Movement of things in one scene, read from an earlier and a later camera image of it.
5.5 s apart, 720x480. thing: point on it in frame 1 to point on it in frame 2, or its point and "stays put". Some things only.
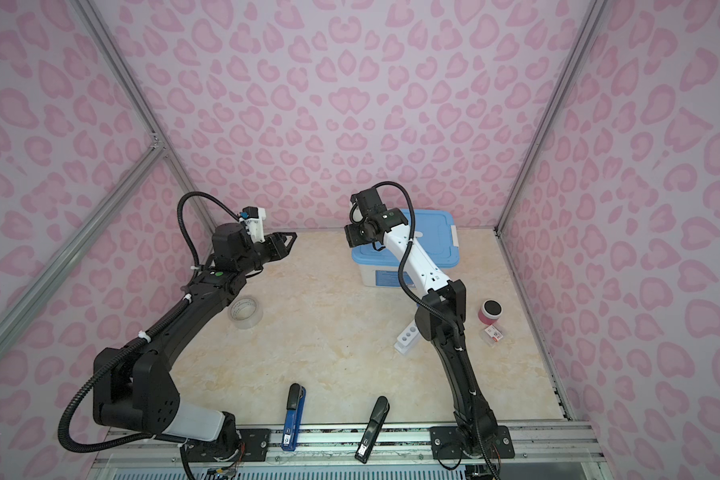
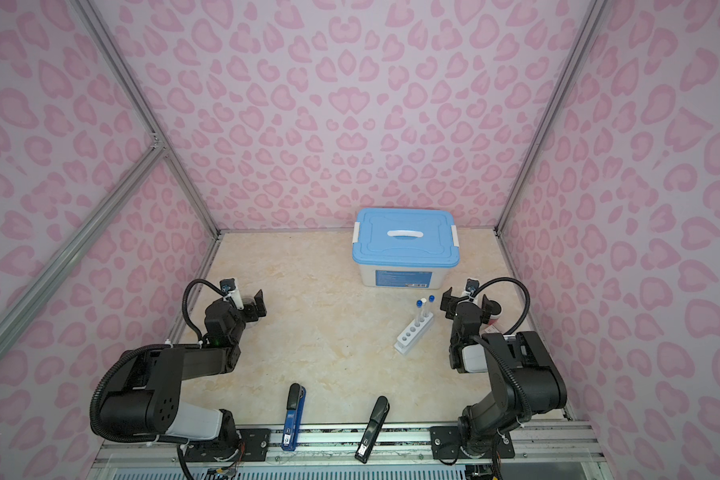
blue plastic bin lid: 432,232 stays put
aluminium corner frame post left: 110,42 stays put
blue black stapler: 293,417 stays put
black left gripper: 275,243 to 252,316
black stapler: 379,415 stays put
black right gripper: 353,235 to 451,304
